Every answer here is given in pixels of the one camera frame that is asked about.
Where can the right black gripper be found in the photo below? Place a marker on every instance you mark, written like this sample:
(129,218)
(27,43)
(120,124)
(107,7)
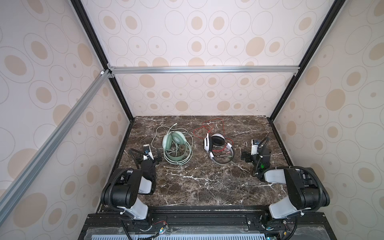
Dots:
(258,156)

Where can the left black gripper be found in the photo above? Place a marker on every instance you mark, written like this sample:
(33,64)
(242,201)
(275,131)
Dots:
(146,160)

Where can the mint green headphones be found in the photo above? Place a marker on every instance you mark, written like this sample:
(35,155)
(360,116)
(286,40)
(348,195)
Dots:
(177,150)

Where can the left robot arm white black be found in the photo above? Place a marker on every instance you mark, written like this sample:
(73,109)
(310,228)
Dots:
(121,192)

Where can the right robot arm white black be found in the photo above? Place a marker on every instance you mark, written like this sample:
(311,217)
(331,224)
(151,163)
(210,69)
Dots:
(306,192)

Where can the white black headphones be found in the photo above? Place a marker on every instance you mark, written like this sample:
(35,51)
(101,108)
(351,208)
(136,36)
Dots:
(220,151)

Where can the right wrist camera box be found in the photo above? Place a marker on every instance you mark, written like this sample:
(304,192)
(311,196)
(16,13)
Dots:
(254,147)

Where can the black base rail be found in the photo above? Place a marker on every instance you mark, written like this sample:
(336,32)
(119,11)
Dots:
(207,222)

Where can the horizontal aluminium frame bar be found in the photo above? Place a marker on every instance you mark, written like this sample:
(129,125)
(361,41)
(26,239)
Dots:
(199,70)

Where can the left slanted aluminium frame bar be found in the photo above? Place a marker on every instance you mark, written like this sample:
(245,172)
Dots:
(28,175)

